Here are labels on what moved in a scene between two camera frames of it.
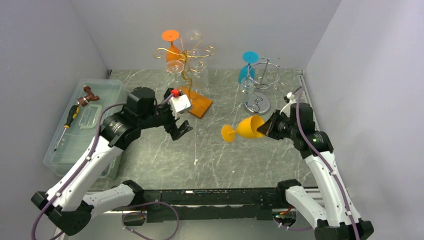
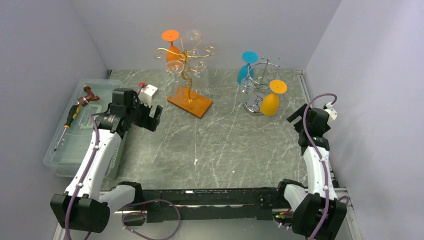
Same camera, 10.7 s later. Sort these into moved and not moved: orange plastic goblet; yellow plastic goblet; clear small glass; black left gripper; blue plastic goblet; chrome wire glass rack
Moved: yellow plastic goblet; black left gripper
Not moved: chrome wire glass rack; clear small glass; blue plastic goblet; orange plastic goblet
